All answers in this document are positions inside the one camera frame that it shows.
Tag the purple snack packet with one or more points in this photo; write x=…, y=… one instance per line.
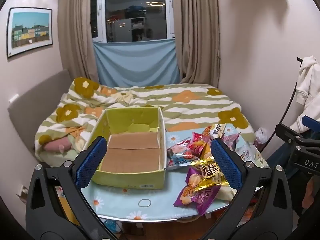
x=192, y=192

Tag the rubber band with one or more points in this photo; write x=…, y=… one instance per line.
x=138, y=202

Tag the white and yellow snack packet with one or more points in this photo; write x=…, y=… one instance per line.
x=216, y=131

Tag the light blue cloth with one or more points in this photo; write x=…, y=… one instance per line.
x=137, y=65

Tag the clear-wrapped white cake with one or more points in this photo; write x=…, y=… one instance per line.
x=226, y=193

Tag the pink plush toy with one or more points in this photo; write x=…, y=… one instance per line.
x=57, y=145

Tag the beige curtain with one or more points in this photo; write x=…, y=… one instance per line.
x=197, y=30
x=75, y=30

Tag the white red blue snack packet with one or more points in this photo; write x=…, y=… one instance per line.
x=180, y=152

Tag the white hoodie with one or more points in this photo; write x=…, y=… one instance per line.
x=310, y=80

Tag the window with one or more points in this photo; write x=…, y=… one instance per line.
x=135, y=10

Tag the floral striped blanket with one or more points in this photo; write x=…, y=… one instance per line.
x=175, y=105

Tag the light pink snack packet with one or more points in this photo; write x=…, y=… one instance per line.
x=231, y=138

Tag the crumpled white plastic bag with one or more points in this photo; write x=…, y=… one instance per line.
x=261, y=135

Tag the wall socket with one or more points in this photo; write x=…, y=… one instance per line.
x=23, y=192

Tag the grey bed headboard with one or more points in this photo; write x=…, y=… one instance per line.
x=30, y=110

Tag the black clothes rack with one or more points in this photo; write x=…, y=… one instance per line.
x=291, y=97

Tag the yellow-green cardboard box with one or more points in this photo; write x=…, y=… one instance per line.
x=130, y=150

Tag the dark blue cloth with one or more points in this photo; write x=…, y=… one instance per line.
x=278, y=160

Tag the person's right hand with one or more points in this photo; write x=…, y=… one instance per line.
x=309, y=191

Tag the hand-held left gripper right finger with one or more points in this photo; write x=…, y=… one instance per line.
x=226, y=165

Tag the gold snack packet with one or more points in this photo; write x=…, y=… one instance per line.
x=210, y=173

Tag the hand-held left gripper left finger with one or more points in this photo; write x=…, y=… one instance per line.
x=91, y=162

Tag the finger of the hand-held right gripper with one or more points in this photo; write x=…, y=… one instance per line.
x=311, y=123
x=287, y=131

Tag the framed wall picture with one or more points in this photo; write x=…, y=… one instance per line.
x=30, y=30

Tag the pink chips packet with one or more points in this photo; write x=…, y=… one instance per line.
x=198, y=140

